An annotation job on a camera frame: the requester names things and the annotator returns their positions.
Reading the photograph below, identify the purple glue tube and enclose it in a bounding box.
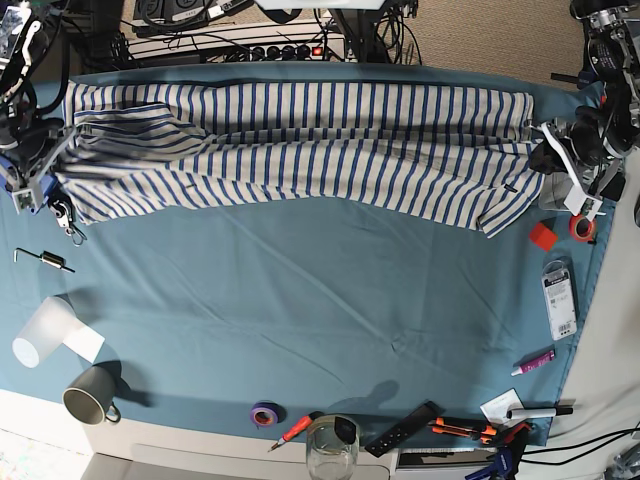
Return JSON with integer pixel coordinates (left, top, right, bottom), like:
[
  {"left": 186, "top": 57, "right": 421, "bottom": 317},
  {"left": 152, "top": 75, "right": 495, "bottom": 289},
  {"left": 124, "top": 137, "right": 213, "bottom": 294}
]
[{"left": 511, "top": 349, "right": 555, "bottom": 377}]

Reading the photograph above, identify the blue spring clamp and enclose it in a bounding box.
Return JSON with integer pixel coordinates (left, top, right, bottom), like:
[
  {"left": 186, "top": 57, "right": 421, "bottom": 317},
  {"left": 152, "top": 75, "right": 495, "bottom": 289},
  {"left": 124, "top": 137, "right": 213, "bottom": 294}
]
[{"left": 550, "top": 70, "right": 598, "bottom": 90}]

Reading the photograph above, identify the blue black bar clamp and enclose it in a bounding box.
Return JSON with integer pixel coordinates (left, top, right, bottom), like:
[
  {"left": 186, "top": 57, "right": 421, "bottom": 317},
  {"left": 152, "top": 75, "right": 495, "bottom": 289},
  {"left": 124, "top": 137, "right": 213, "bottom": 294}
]
[{"left": 465, "top": 421, "right": 532, "bottom": 480}]

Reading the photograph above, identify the blue clamp block black knob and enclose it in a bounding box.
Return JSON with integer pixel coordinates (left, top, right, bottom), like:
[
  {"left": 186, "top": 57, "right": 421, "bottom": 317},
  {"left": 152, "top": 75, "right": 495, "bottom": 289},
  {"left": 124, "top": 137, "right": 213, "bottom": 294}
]
[{"left": 1, "top": 154, "right": 57, "bottom": 215}]

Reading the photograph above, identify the orange black utility knife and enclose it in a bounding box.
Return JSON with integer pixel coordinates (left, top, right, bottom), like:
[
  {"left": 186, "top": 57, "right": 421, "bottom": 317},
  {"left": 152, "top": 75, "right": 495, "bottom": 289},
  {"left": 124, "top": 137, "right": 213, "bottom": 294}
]
[{"left": 428, "top": 417, "right": 497, "bottom": 445}]

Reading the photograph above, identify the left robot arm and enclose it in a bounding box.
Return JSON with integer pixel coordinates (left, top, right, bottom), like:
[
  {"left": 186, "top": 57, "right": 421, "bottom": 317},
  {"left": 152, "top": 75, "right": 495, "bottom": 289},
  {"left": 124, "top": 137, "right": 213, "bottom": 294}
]
[{"left": 531, "top": 1, "right": 639, "bottom": 221}]

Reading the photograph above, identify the white marker pen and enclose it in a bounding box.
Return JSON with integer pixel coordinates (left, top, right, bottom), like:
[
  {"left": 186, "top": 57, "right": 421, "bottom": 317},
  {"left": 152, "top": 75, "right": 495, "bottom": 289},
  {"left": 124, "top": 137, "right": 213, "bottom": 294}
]
[{"left": 506, "top": 406, "right": 574, "bottom": 421}]

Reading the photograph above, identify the metal carabiner key clip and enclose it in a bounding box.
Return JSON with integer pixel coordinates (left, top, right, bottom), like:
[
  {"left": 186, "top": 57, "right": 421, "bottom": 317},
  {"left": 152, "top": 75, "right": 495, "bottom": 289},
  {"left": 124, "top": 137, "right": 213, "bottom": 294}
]
[{"left": 48, "top": 199, "right": 87, "bottom": 247}]

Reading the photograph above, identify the grey patterned notebook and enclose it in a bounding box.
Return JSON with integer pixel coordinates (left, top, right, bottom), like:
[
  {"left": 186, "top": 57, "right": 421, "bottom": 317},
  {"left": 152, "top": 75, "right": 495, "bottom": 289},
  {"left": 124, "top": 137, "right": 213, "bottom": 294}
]
[{"left": 538, "top": 172, "right": 603, "bottom": 220}]

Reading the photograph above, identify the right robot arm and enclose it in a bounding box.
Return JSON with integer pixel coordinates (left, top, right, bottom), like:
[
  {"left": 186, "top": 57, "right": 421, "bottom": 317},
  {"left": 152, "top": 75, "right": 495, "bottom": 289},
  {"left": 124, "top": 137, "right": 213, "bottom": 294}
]
[{"left": 1, "top": 1, "right": 76, "bottom": 214}]

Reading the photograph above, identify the black square box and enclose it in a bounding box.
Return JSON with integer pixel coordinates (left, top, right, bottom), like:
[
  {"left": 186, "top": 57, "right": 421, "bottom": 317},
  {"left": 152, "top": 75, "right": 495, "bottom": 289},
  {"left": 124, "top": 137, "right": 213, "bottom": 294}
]
[{"left": 600, "top": 172, "right": 626, "bottom": 202}]

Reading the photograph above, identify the red cube block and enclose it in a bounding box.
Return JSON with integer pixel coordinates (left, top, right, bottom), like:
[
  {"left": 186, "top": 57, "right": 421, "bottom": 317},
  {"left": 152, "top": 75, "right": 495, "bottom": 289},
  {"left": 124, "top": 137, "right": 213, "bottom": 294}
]
[{"left": 529, "top": 222, "right": 558, "bottom": 252}]

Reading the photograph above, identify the blue white striped T-shirt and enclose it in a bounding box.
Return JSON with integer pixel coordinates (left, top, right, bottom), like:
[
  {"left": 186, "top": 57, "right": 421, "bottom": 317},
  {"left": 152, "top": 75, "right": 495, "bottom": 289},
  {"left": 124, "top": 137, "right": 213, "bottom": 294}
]
[{"left": 56, "top": 82, "right": 544, "bottom": 237}]

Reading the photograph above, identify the clear glass jar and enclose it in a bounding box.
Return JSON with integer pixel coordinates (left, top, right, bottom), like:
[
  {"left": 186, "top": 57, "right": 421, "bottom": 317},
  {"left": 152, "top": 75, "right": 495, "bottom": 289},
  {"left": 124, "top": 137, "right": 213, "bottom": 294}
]
[{"left": 306, "top": 414, "right": 360, "bottom": 480}]

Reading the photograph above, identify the teal table cloth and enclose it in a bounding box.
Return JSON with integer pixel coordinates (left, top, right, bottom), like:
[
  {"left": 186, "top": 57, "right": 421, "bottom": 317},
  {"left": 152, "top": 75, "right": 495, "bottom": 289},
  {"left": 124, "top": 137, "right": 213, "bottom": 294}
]
[{"left": 1, "top": 199, "right": 578, "bottom": 438}]

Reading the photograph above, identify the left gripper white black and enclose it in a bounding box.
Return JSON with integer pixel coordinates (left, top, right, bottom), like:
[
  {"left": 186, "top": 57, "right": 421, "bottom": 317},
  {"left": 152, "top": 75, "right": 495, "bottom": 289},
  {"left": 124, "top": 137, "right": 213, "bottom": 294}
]
[{"left": 534, "top": 122, "right": 602, "bottom": 198}]

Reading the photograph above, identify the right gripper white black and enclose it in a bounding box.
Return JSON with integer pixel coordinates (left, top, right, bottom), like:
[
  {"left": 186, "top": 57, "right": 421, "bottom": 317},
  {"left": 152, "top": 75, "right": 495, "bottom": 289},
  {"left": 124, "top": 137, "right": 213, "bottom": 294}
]
[{"left": 12, "top": 127, "right": 77, "bottom": 213}]

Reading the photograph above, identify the black remote control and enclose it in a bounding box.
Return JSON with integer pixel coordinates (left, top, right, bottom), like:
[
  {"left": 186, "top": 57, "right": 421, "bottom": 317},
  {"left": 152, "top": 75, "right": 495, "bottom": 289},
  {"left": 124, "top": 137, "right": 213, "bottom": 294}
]
[{"left": 364, "top": 401, "right": 442, "bottom": 458}]

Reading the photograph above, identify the black power strip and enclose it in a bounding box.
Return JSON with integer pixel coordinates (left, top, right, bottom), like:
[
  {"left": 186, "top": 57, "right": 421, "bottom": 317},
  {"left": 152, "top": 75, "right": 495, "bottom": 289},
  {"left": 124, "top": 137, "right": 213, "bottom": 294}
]
[{"left": 219, "top": 42, "right": 346, "bottom": 63}]

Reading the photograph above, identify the red tape roll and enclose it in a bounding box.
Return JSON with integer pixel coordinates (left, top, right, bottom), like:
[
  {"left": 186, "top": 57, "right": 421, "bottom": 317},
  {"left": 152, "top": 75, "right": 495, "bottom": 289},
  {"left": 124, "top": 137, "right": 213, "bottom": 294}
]
[{"left": 569, "top": 215, "right": 597, "bottom": 244}]

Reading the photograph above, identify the grey ceramic mug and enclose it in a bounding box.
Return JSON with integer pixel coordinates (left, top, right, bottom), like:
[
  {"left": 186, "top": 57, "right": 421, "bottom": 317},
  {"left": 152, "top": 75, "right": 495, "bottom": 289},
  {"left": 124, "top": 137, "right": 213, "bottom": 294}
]
[{"left": 62, "top": 366, "right": 121, "bottom": 426}]

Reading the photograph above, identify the orange handled screwdriver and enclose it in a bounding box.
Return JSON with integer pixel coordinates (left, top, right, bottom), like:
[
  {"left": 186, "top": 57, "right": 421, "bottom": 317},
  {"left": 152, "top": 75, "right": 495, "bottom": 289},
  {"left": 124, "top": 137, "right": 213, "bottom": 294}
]
[{"left": 269, "top": 411, "right": 323, "bottom": 452}]

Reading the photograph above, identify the clear plastic bit case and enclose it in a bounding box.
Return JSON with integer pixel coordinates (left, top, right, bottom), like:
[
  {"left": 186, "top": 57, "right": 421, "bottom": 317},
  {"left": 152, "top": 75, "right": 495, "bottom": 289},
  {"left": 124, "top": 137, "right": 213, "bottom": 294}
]
[{"left": 541, "top": 259, "right": 577, "bottom": 341}]

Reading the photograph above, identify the white paper card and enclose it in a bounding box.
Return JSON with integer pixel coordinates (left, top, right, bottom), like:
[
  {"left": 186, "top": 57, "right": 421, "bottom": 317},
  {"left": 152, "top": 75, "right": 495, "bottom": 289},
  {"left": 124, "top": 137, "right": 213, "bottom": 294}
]
[{"left": 480, "top": 389, "right": 523, "bottom": 427}]

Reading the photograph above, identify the purple tape roll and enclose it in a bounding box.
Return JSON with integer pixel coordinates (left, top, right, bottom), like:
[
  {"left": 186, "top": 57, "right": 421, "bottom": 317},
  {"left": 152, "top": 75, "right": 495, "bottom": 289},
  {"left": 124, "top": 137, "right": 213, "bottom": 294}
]
[{"left": 250, "top": 401, "right": 286, "bottom": 428}]

